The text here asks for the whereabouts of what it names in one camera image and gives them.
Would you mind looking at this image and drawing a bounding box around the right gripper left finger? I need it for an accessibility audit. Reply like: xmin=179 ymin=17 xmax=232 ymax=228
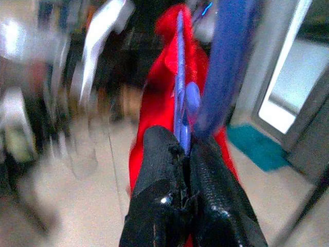
xmin=119 ymin=125 xmax=191 ymax=247

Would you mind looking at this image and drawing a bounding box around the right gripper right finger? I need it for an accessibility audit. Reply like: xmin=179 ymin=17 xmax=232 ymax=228
xmin=189 ymin=135 xmax=268 ymax=247

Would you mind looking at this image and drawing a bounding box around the red garment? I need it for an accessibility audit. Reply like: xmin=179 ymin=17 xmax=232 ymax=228
xmin=127 ymin=4 xmax=241 ymax=204

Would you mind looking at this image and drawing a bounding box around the purple plastic hanger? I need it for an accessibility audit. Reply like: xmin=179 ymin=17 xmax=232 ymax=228
xmin=171 ymin=0 xmax=259 ymax=158

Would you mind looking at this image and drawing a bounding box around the teal floor mat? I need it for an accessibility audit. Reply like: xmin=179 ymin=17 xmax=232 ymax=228
xmin=226 ymin=123 xmax=291 ymax=172

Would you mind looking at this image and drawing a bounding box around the white framed glass door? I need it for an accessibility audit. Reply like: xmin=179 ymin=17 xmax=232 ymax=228
xmin=232 ymin=0 xmax=329 ymax=181

